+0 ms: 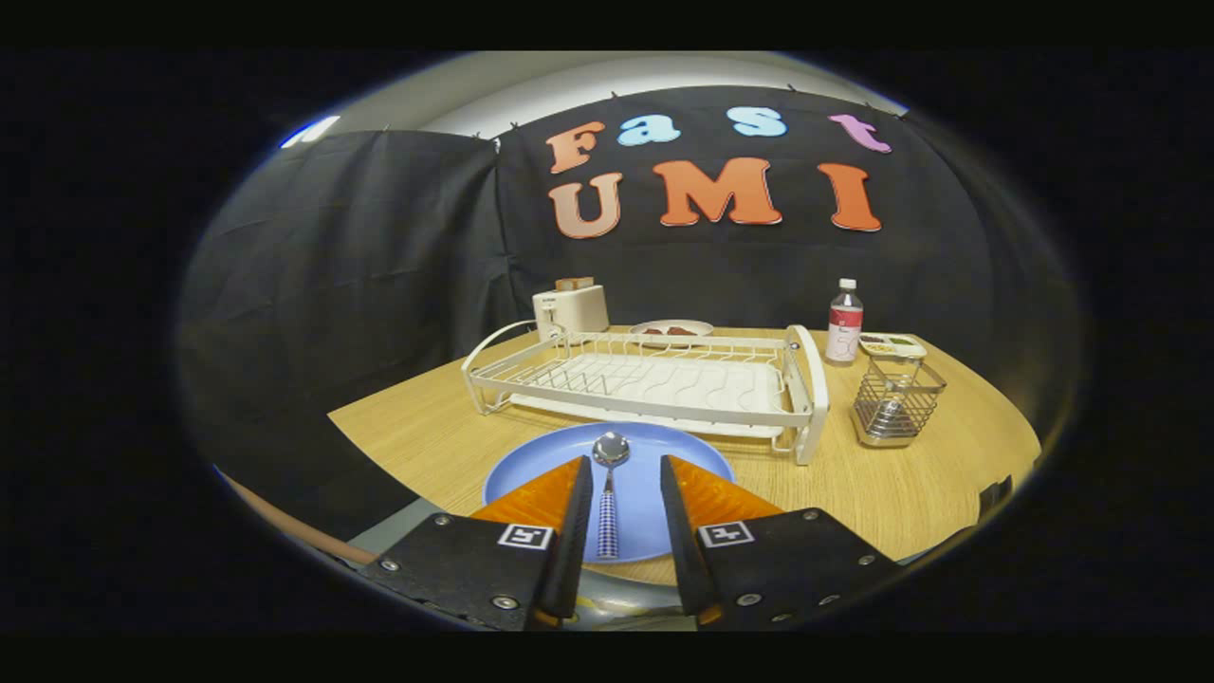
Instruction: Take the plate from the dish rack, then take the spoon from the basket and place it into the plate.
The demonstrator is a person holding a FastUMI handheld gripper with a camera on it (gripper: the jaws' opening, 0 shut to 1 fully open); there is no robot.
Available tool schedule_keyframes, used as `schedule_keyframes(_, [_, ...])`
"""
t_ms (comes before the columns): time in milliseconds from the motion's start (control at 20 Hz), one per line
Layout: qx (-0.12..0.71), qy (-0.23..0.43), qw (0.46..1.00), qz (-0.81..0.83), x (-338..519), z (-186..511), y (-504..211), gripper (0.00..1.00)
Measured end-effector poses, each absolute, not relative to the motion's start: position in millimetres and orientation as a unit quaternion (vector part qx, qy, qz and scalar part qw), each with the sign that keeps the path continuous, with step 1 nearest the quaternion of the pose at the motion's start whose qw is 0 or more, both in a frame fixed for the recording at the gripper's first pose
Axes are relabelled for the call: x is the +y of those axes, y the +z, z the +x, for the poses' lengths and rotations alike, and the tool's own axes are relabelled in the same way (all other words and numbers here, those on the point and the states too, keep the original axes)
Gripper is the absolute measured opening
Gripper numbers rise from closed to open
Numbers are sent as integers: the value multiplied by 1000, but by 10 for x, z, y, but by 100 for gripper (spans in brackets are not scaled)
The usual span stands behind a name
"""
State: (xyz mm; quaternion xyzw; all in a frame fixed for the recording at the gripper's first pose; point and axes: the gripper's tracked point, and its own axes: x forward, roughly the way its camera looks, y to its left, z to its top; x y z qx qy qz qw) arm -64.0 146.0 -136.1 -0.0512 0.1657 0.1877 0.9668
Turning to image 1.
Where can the white toaster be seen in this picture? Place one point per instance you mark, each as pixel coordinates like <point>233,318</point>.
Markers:
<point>574,310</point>

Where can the red food pieces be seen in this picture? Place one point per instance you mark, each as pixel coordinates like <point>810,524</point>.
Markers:
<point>671,331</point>

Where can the blue plate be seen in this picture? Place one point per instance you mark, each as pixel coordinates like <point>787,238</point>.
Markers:
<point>650,441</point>

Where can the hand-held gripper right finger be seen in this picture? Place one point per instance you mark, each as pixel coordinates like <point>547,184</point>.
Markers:
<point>681,541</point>

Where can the clear bottle red label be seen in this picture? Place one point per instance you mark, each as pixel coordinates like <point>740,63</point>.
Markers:
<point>844,327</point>

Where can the white round plate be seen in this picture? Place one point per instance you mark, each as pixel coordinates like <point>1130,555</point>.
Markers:
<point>702,326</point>

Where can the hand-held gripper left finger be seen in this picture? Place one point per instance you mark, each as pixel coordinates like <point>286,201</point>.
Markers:
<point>577,541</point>

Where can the brown bread slices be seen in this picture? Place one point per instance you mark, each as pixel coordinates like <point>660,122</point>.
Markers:
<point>574,284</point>

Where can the black backdrop cloth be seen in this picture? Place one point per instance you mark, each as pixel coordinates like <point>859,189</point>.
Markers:
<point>379,285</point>

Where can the white divided condiment tray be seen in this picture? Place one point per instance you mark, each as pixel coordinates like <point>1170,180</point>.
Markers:
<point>892,345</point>

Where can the black chair back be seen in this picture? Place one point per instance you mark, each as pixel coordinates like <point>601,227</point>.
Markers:
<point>994,495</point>

